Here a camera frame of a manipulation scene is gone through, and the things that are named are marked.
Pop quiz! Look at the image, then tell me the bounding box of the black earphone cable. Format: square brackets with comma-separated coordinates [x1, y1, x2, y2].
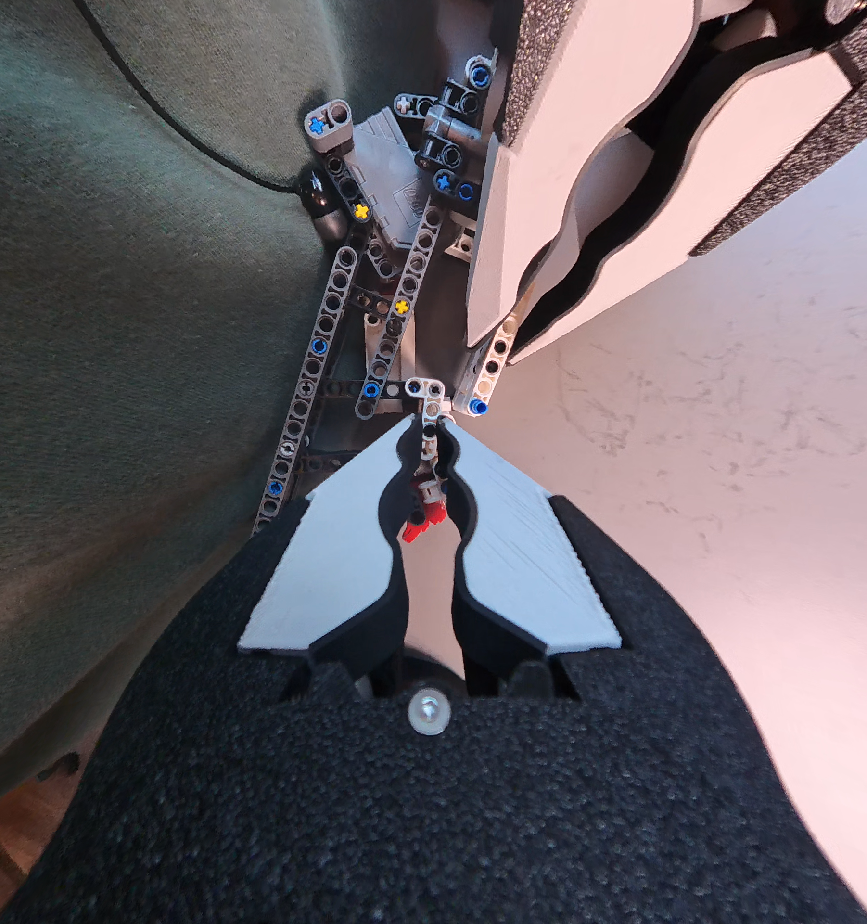
[73, 0, 351, 239]

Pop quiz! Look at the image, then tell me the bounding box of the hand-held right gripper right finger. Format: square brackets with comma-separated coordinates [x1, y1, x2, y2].
[441, 422, 622, 651]

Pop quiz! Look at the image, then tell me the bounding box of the grey desk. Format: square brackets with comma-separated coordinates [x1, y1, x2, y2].
[448, 116, 867, 924]

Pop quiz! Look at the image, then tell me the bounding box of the black toy vehicle chassis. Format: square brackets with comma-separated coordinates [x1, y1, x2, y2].
[251, 51, 528, 538]

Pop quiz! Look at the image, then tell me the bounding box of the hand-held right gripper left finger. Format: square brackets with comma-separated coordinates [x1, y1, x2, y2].
[239, 419, 410, 658]

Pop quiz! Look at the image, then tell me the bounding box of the white toy brick beam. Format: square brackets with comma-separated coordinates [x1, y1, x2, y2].
[402, 379, 452, 477]

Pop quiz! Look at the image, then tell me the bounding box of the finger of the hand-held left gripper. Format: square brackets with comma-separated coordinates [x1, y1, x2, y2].
[513, 44, 856, 362]
[466, 0, 694, 347]

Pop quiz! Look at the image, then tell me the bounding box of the person's green sweater torso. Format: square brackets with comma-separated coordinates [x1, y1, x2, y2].
[0, 0, 492, 809]

